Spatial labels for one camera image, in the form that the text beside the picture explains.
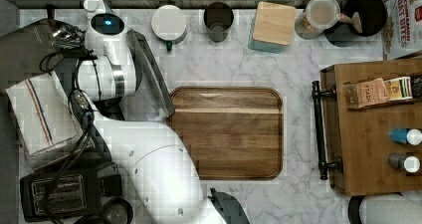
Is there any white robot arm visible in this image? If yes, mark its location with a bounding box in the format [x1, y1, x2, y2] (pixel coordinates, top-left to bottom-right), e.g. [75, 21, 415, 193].
[52, 0, 230, 224]

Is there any wooden cutting board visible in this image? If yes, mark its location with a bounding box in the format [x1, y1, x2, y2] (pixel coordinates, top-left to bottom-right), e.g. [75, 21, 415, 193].
[167, 87, 284, 180]

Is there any dark grey tumbler cup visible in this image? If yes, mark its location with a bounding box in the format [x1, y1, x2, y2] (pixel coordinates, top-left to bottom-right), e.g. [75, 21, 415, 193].
[203, 2, 234, 43]

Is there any teal box with wooden lid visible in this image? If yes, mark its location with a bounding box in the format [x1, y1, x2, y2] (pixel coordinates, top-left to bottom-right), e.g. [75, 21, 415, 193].
[248, 1, 296, 54]

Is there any black pot with lid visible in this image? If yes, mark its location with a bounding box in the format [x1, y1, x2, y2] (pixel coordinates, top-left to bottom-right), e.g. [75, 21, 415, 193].
[74, 198, 133, 224]

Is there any glass jar with lid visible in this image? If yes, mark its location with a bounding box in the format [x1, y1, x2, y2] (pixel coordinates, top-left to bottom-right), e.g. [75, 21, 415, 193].
[295, 0, 340, 40]

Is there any wooden drawer box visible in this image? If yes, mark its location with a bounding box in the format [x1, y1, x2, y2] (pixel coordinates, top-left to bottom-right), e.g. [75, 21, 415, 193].
[320, 59, 422, 196]

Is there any folded white striped towel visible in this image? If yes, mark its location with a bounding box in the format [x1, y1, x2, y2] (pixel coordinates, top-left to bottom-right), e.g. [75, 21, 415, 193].
[6, 74, 83, 156]

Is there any black two-slot toaster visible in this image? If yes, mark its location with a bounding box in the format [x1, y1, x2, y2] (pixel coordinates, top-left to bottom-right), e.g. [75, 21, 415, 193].
[20, 165, 122, 222]

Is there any black utensil holder canister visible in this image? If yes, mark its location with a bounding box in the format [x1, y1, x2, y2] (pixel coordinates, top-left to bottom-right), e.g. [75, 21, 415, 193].
[324, 0, 387, 47]

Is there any wooden tea bag tray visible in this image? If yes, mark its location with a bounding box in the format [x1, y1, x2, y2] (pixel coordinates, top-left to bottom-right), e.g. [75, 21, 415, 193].
[343, 75, 421, 110]

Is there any cinnamon oat bites cereal box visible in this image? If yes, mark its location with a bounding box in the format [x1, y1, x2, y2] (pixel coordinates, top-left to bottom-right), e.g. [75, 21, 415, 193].
[382, 0, 422, 60]

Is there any blue spice shaker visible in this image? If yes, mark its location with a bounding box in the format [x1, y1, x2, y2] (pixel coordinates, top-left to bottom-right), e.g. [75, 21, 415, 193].
[389, 128, 422, 145]

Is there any grey spice shaker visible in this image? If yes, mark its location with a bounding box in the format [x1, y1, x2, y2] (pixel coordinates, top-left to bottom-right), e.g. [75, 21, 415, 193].
[387, 153, 421, 173]

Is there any white paper towel roll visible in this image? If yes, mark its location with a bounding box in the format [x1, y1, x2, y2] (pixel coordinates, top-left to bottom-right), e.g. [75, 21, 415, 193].
[347, 193, 422, 224]

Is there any black drawer handle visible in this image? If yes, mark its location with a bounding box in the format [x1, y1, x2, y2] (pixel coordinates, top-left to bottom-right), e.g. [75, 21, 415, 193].
[312, 81, 342, 180]

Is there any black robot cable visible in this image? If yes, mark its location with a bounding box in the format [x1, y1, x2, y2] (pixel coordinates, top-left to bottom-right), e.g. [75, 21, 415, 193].
[39, 48, 101, 224]

